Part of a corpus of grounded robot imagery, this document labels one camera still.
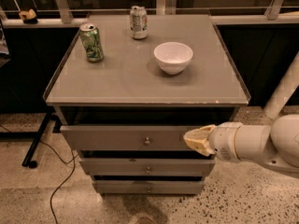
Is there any white soda can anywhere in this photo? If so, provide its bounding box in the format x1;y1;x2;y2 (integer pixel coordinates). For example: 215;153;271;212
130;6;148;39

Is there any grey middle drawer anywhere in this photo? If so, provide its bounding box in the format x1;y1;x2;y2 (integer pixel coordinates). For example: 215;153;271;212
79;158;215;176

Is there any grey drawer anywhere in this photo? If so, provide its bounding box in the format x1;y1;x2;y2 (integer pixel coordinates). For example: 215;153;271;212
93;180;204;195
60;124;234;152
79;158;215;176

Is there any white bowl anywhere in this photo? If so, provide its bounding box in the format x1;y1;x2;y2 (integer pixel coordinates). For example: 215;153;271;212
153;42;193;75

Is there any grey top drawer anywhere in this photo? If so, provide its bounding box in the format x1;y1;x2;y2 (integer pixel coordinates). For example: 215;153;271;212
60;124;234;152

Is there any yellow black object on sill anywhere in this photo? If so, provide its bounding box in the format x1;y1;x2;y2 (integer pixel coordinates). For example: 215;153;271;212
19;9;37;24

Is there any grey bottom drawer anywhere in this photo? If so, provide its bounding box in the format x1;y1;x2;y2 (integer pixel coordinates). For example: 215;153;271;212
93;180;204;195

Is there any black metal stand leg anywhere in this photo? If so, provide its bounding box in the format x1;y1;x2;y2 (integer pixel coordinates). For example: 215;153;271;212
0;108;62;169

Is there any black floor cable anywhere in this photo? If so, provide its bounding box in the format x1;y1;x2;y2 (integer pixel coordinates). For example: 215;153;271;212
0;124;78;224

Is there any green soda can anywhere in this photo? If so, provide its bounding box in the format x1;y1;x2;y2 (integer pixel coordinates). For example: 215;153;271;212
79;23;104;63

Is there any grey drawer cabinet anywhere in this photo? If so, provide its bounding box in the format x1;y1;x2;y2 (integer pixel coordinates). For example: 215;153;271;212
44;15;250;182

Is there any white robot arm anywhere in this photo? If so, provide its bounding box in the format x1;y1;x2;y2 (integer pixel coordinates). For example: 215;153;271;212
183;53;299;177

